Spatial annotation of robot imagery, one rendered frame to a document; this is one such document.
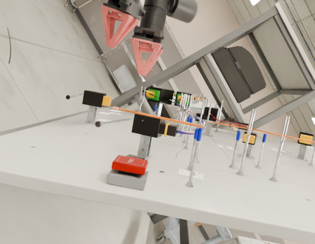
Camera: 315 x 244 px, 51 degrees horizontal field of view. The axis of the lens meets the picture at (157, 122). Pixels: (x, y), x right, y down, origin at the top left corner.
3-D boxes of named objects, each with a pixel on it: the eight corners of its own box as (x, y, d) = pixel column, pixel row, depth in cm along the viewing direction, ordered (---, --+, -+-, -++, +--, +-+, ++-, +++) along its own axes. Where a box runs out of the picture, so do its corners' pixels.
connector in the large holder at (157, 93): (158, 100, 139) (160, 91, 139) (154, 99, 137) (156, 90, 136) (148, 98, 142) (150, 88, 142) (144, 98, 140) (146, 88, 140)
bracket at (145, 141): (140, 154, 72) (144, 131, 71) (151, 156, 71) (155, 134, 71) (133, 158, 68) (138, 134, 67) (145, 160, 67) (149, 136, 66)
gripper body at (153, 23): (163, 47, 82) (169, 17, 82) (161, 39, 72) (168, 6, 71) (137, 42, 82) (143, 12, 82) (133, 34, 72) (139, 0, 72)
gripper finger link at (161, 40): (157, 79, 83) (164, 42, 82) (155, 77, 76) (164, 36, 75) (130, 73, 83) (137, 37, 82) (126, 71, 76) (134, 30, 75)
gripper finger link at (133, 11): (128, 53, 72) (143, 11, 70) (115, 49, 65) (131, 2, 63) (102, 44, 73) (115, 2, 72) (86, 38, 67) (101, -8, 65)
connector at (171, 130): (155, 130, 70) (157, 121, 70) (177, 135, 69) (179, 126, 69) (152, 131, 67) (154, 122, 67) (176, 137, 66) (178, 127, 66)
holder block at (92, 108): (65, 116, 108) (70, 86, 107) (101, 123, 107) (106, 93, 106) (60, 117, 103) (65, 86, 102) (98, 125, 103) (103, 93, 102)
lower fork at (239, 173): (244, 176, 69) (259, 110, 67) (236, 175, 69) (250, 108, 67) (243, 174, 71) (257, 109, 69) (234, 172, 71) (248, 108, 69)
